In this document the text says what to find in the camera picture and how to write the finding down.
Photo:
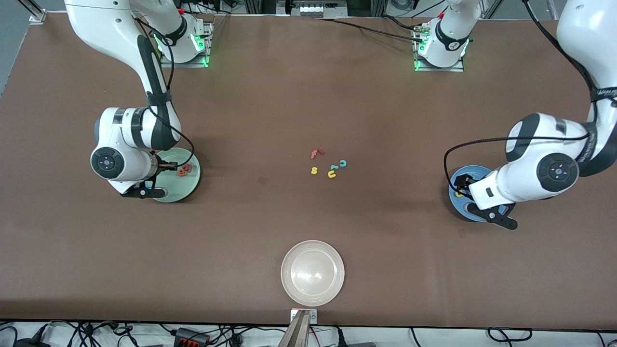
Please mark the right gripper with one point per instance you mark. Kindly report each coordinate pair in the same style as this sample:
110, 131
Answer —
164, 166

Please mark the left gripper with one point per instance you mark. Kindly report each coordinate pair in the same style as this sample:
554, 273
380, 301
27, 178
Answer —
462, 182

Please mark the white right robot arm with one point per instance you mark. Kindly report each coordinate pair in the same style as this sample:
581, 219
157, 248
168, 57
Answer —
106, 24

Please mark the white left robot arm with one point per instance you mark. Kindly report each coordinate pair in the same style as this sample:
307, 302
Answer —
583, 29

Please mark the blue plate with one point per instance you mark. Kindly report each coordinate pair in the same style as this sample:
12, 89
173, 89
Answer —
475, 171

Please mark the green plate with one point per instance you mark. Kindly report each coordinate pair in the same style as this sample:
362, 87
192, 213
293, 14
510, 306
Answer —
185, 185

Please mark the red foam letter f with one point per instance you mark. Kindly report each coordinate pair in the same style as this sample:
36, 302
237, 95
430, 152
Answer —
314, 155

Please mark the black red power strip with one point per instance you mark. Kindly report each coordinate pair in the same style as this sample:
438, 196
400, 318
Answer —
190, 337

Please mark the cream plate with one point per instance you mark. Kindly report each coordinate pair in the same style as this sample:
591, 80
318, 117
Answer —
312, 273

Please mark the aluminium profile bar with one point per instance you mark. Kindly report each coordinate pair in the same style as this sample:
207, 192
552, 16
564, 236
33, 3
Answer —
296, 335

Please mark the grey metal equipment box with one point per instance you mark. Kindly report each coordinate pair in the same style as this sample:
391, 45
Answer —
313, 9

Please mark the black power adapter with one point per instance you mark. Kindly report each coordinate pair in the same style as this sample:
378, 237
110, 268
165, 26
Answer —
29, 343

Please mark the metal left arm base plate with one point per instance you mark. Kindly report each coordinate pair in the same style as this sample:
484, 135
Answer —
458, 68

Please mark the small metal bracket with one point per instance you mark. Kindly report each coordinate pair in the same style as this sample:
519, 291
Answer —
313, 316

